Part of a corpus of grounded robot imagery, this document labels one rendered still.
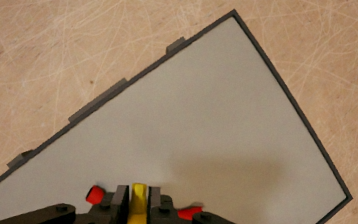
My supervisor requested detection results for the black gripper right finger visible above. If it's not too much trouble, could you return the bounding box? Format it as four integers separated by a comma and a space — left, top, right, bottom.
146, 187, 236, 224

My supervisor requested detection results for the yellow wire connector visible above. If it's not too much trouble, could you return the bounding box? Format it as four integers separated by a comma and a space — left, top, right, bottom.
127, 183, 147, 224

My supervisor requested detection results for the red wire connector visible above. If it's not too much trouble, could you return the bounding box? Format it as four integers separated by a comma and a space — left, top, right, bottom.
85, 185, 105, 205
178, 207, 203, 220

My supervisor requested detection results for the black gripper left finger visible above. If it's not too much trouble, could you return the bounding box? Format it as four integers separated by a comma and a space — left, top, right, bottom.
0, 185, 130, 224

